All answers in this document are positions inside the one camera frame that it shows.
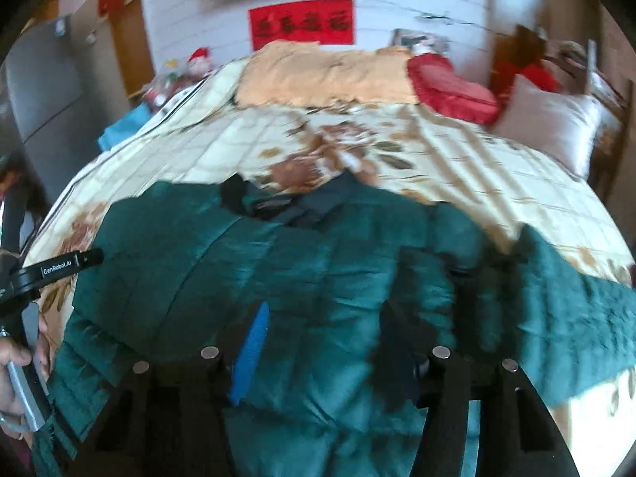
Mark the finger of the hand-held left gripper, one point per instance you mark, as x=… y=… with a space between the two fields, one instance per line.
x=64 y=269

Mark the red cloth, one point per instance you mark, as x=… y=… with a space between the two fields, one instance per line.
x=526 y=74

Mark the floral checked bed sheet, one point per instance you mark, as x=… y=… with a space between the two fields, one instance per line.
x=447 y=159

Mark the red wall banner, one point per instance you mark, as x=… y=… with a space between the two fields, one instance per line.
x=302 y=21

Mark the framed photo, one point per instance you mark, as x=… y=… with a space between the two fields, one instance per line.
x=417 y=39

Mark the wooden bedside furniture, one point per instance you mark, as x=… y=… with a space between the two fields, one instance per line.
x=608 y=109

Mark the grey refrigerator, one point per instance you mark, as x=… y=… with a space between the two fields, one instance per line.
x=49 y=99

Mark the dark green puffer jacket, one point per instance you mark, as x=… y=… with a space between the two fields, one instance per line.
x=323 y=283

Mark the red-hatted plush toy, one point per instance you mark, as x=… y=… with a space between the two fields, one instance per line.
x=199 y=62

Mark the person's left hand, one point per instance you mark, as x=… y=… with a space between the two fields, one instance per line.
x=11 y=372

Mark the wooden door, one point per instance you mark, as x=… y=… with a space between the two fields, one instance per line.
x=130 y=54

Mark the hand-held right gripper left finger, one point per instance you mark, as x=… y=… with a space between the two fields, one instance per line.
x=251 y=353

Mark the red ruffled pillow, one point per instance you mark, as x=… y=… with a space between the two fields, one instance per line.
x=449 y=89

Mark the beige ruffled pillow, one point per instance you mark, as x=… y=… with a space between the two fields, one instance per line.
x=323 y=74

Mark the white pillow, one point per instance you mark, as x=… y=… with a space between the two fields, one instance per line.
x=546 y=119

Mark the clear plastic bag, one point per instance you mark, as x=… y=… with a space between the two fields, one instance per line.
x=166 y=87

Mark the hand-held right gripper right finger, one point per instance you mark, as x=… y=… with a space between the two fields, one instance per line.
x=447 y=397

